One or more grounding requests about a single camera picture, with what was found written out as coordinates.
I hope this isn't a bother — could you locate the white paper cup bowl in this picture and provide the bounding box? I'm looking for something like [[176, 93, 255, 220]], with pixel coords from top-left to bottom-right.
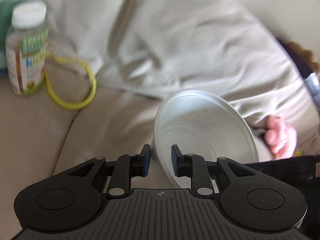
[[152, 89, 259, 188]]

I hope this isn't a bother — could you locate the person's hand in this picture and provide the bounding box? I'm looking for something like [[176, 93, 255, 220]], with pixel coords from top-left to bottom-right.
[[264, 116, 297, 160]]

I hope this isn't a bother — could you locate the beige sofa cover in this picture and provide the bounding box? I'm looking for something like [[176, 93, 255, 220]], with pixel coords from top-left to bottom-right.
[[1, 0, 319, 239]]

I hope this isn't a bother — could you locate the vitamin gummy bottle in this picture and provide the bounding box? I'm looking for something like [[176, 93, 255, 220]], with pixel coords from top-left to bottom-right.
[[5, 0, 49, 96]]

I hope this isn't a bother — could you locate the green towel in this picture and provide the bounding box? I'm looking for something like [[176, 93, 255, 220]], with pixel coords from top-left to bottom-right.
[[0, 0, 19, 73]]

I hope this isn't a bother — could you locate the yellow-green cord loop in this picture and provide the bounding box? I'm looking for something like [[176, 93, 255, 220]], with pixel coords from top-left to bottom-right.
[[43, 51, 98, 111]]

